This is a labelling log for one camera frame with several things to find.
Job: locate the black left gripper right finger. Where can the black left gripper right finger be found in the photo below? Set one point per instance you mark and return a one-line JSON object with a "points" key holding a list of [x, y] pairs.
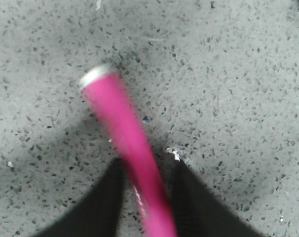
{"points": [[196, 211]]}

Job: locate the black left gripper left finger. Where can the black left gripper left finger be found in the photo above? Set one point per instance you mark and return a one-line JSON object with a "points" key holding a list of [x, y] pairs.
{"points": [[97, 214]]}

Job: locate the pink marker pen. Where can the pink marker pen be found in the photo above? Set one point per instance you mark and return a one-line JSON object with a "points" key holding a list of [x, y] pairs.
{"points": [[108, 98]]}

